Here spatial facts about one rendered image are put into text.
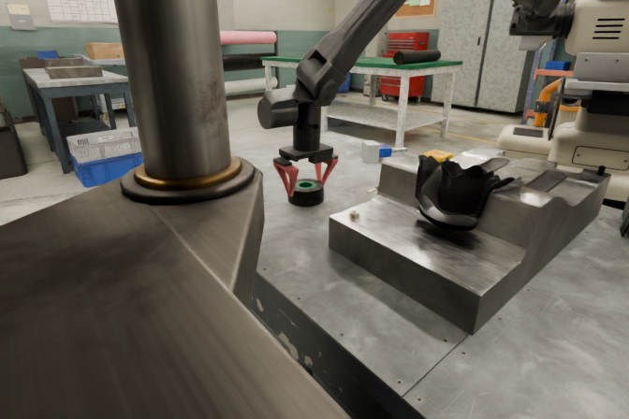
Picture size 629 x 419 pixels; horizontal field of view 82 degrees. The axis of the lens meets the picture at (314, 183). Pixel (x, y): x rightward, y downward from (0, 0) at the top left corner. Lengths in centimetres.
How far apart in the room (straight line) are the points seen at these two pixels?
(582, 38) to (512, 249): 71
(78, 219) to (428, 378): 36
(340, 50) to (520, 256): 43
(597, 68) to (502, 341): 79
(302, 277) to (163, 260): 40
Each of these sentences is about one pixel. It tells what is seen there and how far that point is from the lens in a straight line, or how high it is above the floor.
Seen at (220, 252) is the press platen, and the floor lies 104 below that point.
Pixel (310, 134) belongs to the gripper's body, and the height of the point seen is 96.
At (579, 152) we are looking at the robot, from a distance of 120.
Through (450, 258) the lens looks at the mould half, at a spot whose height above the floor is 86.
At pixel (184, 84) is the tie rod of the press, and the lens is 24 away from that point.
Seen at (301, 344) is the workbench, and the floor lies 71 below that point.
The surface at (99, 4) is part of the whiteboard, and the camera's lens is 677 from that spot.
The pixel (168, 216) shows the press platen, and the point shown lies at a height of 104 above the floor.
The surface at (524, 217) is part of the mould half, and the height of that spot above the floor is 91.
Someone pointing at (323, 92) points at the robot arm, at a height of 104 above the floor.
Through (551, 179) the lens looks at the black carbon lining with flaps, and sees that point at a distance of 83.
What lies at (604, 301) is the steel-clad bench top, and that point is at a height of 80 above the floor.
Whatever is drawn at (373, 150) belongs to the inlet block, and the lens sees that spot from 104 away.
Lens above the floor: 113
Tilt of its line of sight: 22 degrees down
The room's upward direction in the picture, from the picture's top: straight up
